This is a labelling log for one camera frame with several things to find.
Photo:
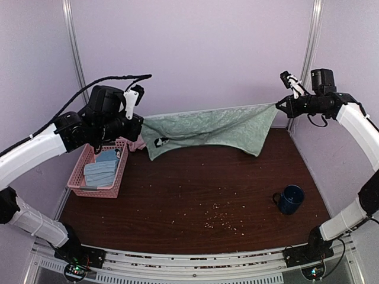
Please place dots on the round circuit board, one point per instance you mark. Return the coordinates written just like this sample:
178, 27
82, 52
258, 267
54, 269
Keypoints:
75, 272
313, 273

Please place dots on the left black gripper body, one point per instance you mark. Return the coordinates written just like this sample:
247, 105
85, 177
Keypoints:
130, 134

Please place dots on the green towel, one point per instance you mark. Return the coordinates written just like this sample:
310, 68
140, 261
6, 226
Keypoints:
243, 127

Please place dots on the pink plastic basket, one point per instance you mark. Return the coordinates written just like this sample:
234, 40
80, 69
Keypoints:
76, 182

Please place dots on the left round circuit board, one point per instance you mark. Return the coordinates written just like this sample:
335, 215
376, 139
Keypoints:
75, 272

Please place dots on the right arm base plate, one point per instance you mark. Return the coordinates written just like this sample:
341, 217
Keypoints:
301, 255

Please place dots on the folded blue towel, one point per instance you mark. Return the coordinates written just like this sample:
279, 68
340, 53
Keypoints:
100, 174

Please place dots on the aluminium frame post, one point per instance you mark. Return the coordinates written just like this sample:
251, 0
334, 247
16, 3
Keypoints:
312, 42
70, 26

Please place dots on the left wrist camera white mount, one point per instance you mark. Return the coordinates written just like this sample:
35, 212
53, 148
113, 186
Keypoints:
132, 97

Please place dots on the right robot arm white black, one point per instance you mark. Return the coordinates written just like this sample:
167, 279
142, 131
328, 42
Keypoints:
327, 101

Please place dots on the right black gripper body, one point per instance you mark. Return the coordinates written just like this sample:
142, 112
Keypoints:
296, 111

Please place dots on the left aluminium frame post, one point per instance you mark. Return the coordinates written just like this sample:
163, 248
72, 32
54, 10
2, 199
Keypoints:
70, 26

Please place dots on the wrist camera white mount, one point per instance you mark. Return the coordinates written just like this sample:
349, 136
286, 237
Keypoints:
132, 97
291, 82

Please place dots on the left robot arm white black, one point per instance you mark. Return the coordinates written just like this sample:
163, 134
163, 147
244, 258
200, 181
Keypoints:
108, 116

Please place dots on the pink towel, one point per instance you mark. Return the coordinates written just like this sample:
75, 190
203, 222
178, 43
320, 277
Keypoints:
135, 145

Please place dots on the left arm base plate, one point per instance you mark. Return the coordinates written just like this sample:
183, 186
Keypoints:
87, 258

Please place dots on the right round circuit board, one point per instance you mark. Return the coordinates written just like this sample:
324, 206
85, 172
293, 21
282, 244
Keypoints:
313, 273

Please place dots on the dark blue mug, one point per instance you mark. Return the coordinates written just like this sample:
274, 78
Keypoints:
289, 200

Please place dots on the right aluminium frame post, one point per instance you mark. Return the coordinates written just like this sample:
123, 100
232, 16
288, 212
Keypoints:
312, 42

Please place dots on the front aluminium rail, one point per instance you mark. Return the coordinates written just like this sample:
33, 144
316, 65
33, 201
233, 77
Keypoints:
262, 266

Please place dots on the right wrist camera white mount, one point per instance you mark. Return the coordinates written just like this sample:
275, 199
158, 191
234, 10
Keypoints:
291, 82

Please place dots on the blue cartoon towel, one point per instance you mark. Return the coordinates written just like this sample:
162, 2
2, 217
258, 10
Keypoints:
109, 156

